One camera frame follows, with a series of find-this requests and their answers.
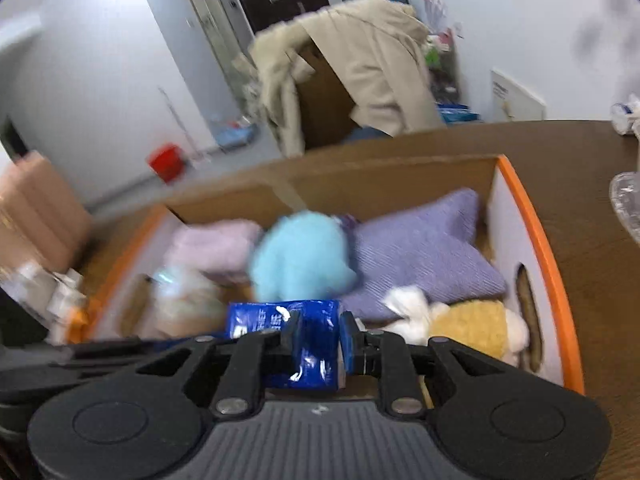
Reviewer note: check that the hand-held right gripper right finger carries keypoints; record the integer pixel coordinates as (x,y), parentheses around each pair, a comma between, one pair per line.
(350,341)

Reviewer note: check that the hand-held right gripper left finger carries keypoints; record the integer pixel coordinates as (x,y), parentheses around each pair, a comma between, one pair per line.
(295,329)

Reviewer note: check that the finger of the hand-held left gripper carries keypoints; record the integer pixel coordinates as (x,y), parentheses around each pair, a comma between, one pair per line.
(110,352)

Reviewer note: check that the blue tissue packet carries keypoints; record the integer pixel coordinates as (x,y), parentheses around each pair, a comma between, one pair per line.
(320,360)

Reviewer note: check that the light blue plush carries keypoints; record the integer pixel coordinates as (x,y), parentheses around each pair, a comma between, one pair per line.
(300,255)

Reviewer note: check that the iridescent plastic bag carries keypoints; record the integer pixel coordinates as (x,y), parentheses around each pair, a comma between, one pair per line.
(185,300)

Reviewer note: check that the purple towel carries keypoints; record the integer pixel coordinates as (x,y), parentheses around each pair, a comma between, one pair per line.
(425,255)

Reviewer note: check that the lilac fluffy towel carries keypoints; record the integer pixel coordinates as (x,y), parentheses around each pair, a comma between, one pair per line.
(210,250)

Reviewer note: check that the yellow plush toy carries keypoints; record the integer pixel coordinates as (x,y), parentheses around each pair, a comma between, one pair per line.
(470,327)

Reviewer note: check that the orange cardboard box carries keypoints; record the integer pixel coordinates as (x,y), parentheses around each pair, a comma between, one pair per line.
(505,210)

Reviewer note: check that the orange cloth with plastic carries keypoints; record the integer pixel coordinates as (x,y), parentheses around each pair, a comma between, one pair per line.
(82,325)

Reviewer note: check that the black paper bag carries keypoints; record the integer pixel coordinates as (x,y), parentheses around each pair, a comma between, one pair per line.
(20,317)

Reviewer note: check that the crumpled white tissue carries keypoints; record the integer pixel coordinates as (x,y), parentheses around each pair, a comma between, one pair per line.
(65,295)

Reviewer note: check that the red bucket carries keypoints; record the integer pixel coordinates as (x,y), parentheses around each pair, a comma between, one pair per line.
(165,162)

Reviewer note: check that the blue floor bag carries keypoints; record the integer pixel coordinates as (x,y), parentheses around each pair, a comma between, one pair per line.
(235,135)

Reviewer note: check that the brown cardboard carton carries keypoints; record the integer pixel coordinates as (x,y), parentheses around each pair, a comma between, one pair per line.
(322,105)

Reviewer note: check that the blue packets on floor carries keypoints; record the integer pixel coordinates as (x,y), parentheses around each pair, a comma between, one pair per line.
(457,112)

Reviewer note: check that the beige coat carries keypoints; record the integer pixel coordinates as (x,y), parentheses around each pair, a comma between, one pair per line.
(380,60)

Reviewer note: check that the white board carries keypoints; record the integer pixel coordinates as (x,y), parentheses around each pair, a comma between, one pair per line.
(517,95)

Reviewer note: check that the clear plastic container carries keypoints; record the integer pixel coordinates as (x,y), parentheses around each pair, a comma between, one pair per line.
(627,205)

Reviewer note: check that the white and blue packet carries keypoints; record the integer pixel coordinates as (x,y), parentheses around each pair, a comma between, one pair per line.
(627,112)

